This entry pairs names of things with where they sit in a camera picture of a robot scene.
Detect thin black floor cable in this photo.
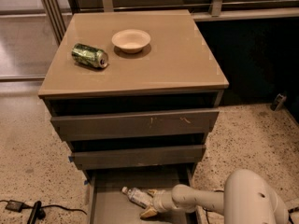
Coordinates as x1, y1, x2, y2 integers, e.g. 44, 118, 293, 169
0, 199, 88, 217

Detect black clamp tool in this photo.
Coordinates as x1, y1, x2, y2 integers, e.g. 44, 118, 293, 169
27, 201, 46, 224

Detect black looped cable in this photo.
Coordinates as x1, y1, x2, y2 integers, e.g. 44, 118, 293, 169
204, 189, 225, 224

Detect clear plastic water bottle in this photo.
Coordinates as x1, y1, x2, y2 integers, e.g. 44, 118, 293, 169
121, 187, 152, 208

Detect metal railing frame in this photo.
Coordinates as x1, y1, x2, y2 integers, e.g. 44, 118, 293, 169
41, 0, 299, 42

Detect small grey floor device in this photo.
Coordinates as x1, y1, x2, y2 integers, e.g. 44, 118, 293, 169
270, 93, 287, 111

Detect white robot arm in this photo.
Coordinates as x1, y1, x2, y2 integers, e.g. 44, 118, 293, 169
140, 169, 289, 224

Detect middle grey drawer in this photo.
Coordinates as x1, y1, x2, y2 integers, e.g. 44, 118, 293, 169
71, 145, 206, 170

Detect white paper bowl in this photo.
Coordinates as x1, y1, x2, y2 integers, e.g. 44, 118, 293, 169
112, 29, 151, 54

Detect green soda can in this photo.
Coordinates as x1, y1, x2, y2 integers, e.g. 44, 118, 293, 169
71, 43, 108, 69

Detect grey drawer cabinet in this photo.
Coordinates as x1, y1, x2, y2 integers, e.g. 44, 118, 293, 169
37, 9, 230, 224

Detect black power adapter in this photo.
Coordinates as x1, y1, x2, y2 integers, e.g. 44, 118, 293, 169
6, 200, 23, 213

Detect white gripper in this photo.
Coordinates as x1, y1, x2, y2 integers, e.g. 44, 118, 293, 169
139, 189, 173, 218

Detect bottom open grey drawer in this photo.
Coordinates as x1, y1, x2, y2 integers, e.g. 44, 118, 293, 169
88, 165, 200, 224

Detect top grey drawer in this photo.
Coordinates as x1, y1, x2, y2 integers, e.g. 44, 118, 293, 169
50, 109, 219, 141

